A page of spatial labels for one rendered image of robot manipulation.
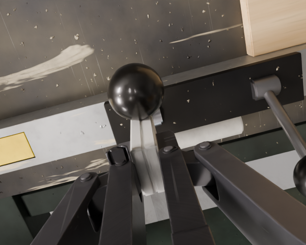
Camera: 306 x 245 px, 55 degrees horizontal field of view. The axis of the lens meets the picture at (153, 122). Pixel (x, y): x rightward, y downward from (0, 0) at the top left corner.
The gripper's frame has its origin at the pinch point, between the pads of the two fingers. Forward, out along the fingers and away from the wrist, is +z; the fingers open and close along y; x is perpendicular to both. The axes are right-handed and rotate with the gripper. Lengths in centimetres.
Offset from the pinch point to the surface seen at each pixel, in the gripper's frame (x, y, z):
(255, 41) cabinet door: 2.4, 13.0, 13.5
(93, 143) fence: -3.4, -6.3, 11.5
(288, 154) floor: -104, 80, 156
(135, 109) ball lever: 2.8, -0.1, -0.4
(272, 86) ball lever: -1.6, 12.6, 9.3
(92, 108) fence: 0.4, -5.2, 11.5
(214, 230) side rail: -23.2, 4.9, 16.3
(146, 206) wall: -238, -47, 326
